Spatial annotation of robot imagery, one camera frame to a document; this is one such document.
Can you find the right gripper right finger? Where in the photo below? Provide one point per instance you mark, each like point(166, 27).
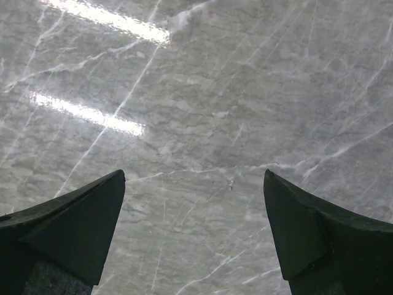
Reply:
point(323, 248)

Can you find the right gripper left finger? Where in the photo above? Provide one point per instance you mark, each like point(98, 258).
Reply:
point(60, 246)

